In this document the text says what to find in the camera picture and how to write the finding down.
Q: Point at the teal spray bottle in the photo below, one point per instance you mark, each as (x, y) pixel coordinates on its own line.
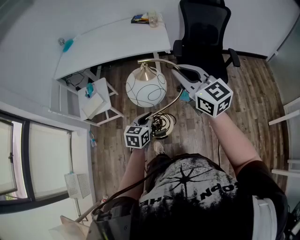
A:
(68, 44)

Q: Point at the white shelf board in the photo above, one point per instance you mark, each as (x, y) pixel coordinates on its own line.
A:
(293, 110)
(288, 172)

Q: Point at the black framed window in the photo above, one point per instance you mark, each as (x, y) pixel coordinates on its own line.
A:
(27, 164)

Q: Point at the brass lamp with globe shade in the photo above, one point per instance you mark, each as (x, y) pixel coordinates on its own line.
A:
(145, 93)

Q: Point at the small spray bottle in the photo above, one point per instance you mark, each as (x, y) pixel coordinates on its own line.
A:
(93, 141)

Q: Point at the person's black printed t-shirt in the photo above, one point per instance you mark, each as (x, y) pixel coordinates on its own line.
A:
(199, 187)

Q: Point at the person's beige shoe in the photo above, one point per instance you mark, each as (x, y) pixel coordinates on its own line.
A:
(159, 147)

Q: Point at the small white side table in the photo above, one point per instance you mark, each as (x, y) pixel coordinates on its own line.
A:
(102, 86)

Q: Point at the white perforated metal box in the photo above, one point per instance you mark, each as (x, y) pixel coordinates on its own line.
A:
(77, 186)

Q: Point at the person's right forearm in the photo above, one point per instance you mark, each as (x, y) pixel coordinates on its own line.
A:
(232, 145)

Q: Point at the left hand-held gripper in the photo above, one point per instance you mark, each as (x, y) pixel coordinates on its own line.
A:
(137, 138)

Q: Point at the black mesh office chair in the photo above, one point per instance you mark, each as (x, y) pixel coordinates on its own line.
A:
(201, 35)

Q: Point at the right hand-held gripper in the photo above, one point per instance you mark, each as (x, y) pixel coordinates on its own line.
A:
(214, 98)

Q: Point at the beige cardboard box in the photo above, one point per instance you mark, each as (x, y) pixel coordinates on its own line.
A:
(70, 228)

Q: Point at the person's left forearm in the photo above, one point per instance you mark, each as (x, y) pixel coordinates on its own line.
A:
(133, 173)

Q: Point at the wooden stick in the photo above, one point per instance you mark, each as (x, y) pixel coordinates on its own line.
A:
(86, 213)

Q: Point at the small white bottle red cap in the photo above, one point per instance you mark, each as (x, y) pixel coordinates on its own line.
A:
(104, 199)

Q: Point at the person's black shorts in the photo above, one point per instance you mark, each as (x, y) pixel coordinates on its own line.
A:
(155, 164)

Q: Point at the beige notebook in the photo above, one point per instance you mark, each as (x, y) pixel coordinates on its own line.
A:
(93, 105)

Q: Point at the white desk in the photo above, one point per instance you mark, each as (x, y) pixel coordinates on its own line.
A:
(112, 44)

